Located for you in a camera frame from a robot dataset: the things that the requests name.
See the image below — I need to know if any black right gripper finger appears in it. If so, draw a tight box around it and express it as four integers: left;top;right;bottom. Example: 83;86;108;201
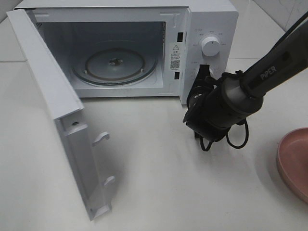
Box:
195;64;210;84

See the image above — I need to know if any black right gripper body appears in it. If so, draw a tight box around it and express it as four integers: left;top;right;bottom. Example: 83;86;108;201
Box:
183;72;243;142

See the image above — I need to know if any pink round plate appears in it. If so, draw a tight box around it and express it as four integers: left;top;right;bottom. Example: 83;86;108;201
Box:
276;128;308;203

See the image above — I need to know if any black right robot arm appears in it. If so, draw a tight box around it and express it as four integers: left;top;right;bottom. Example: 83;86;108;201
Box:
183;13;308;142

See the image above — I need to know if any white lower microwave knob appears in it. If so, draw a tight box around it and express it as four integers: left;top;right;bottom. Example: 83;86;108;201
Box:
208;65;217;85

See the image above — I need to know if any white microwave knob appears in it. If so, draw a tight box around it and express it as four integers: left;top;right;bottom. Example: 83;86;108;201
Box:
201;35;220;57
208;65;217;85

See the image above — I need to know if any white upper microwave knob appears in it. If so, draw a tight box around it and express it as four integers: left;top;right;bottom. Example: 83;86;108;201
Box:
201;35;220;57

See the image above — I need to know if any glass microwave turntable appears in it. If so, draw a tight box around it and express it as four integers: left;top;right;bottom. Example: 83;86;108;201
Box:
71;40;160;86

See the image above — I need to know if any white microwave oven body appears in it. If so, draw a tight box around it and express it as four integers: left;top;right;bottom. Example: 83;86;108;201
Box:
13;0;238;104

